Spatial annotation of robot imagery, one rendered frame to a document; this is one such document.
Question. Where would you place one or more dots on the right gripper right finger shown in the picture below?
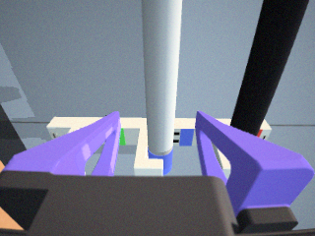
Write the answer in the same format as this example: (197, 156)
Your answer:
(262, 174)

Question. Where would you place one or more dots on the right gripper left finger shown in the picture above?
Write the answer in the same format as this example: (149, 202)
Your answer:
(69, 153)

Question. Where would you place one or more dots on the black metal bar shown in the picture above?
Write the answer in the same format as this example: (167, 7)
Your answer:
(275, 34)

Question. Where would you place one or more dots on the dark grey panel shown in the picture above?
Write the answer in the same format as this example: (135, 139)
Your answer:
(85, 58)

